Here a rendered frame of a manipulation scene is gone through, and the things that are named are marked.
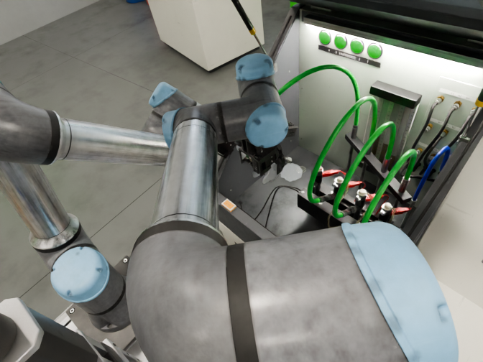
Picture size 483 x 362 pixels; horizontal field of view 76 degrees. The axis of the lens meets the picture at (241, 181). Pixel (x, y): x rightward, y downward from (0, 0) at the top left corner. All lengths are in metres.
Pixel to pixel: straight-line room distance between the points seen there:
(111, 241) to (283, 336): 2.35
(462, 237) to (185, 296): 0.80
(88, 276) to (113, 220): 1.85
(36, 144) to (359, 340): 0.52
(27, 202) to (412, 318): 0.73
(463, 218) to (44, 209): 0.97
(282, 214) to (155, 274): 1.05
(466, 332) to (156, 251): 0.87
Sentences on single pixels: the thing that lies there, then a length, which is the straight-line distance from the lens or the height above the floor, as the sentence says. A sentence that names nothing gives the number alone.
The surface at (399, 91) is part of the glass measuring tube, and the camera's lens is 1.08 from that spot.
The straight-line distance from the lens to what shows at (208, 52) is 3.80.
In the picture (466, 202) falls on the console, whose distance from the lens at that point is 0.89.
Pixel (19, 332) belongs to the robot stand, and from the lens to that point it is 0.47.
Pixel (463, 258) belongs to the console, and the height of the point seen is 1.09.
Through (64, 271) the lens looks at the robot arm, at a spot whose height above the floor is 1.27.
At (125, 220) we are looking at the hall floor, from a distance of 2.59.
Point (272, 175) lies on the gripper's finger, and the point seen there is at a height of 1.26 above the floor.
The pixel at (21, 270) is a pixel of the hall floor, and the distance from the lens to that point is 2.82.
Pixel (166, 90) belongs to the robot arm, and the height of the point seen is 1.45.
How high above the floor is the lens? 1.87
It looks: 48 degrees down
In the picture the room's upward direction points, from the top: 12 degrees counter-clockwise
